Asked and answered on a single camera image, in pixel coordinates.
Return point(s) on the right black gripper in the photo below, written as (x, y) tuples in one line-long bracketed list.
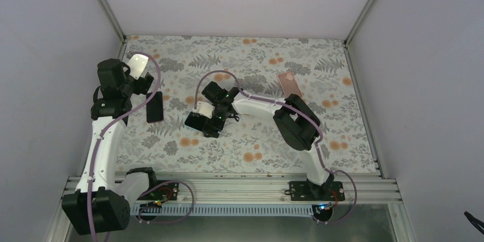
[(219, 126)]

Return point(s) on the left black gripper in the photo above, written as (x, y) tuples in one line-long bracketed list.
[(144, 84)]

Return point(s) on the purple phone black screen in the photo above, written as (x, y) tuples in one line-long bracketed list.
[(154, 107)]

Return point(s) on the pink phone case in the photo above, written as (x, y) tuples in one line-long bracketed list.
[(289, 84)]

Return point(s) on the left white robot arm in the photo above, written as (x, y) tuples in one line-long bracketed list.
[(98, 204)]

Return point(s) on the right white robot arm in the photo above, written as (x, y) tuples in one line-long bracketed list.
[(295, 121)]

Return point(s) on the floral patterned table mat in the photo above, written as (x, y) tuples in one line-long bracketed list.
[(252, 144)]

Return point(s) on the black object at right edge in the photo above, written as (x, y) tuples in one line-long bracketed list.
[(476, 223)]

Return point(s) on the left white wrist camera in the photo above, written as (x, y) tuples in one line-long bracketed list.
[(137, 64)]

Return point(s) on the aluminium mounting rail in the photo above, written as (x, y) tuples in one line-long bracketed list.
[(258, 188)]

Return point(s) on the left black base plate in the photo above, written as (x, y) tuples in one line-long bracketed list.
[(163, 193)]

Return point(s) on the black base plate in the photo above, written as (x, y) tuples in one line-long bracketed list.
[(307, 191), (163, 193)]

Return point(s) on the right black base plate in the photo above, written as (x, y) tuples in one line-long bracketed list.
[(307, 191)]

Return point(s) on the white slotted cable duct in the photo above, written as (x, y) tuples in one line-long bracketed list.
[(271, 210)]

